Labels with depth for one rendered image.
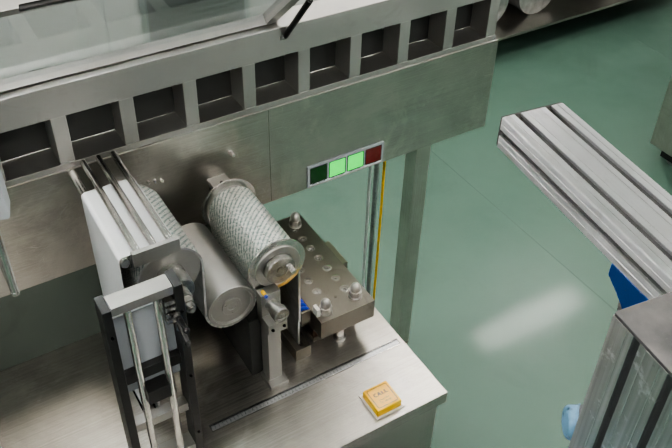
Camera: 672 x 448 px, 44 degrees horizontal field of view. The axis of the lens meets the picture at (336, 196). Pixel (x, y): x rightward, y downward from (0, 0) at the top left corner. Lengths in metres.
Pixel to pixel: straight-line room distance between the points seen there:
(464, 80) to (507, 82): 2.66
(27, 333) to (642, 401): 1.69
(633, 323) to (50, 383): 1.68
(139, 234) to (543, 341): 2.16
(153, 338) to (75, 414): 0.47
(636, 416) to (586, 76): 4.54
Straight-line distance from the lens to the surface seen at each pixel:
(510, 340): 3.52
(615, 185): 0.96
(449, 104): 2.46
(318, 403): 2.10
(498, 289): 3.71
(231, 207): 2.00
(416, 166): 2.78
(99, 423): 2.13
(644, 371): 0.81
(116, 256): 1.73
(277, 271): 1.91
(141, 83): 1.91
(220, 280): 1.92
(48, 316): 2.22
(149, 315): 1.70
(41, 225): 2.03
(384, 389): 2.11
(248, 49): 1.99
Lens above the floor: 2.59
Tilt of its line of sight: 39 degrees down
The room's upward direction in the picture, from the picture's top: 2 degrees clockwise
